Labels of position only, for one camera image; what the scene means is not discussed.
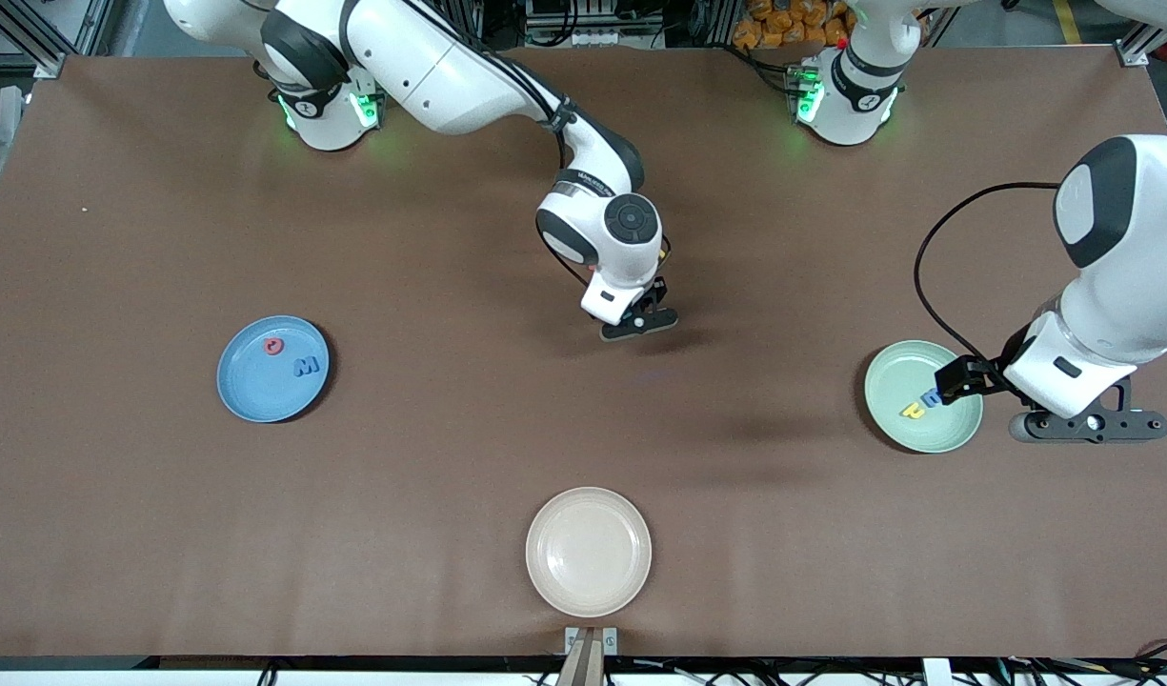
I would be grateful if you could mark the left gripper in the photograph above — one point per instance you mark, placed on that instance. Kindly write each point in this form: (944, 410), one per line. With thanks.
(991, 373)

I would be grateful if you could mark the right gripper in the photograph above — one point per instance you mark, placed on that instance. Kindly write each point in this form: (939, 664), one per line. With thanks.
(660, 292)

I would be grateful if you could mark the light blue lowercase m letter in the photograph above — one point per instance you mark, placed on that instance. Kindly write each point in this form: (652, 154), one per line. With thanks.
(930, 399)

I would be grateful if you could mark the yellow lowercase h letter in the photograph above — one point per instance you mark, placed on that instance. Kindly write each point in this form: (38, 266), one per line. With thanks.
(912, 411)

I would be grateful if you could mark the dark blue uppercase M letter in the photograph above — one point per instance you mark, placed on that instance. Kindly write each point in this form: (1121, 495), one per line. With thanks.
(307, 367)

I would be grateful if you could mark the reddish pink letter Q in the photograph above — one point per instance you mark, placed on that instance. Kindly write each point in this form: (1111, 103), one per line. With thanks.
(267, 347)

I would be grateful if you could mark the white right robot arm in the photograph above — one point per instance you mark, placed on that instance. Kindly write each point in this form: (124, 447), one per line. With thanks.
(431, 76)

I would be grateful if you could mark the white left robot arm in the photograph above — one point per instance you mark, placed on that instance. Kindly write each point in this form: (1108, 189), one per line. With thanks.
(859, 95)

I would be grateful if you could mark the green round plate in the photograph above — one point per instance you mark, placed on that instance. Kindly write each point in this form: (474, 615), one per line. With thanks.
(893, 381)

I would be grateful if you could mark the beige round plate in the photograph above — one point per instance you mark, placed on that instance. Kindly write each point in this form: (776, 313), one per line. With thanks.
(588, 553)

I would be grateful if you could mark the blue round plate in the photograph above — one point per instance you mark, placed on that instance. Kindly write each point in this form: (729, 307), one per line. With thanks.
(259, 391)

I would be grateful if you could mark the background control equipment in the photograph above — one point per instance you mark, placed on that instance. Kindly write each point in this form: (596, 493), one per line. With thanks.
(583, 19)

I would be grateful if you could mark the bag of orange fruits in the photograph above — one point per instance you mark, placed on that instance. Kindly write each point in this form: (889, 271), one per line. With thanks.
(783, 24)

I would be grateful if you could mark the white power strip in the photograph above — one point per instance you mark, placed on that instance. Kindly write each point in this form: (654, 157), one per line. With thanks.
(378, 17)

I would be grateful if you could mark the metal table edge bracket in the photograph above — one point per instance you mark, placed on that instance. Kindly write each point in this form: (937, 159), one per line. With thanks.
(591, 657)

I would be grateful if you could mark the aluminium frame profile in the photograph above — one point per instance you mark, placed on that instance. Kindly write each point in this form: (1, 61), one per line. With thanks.
(48, 65)
(1134, 52)

